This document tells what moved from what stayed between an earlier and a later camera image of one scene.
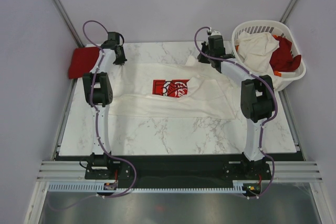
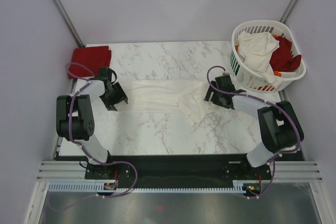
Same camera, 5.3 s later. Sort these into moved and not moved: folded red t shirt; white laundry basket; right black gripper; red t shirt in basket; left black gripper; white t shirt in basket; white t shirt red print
Moved: right black gripper; white t shirt red print; left black gripper
Not moved: white t shirt in basket; red t shirt in basket; folded red t shirt; white laundry basket
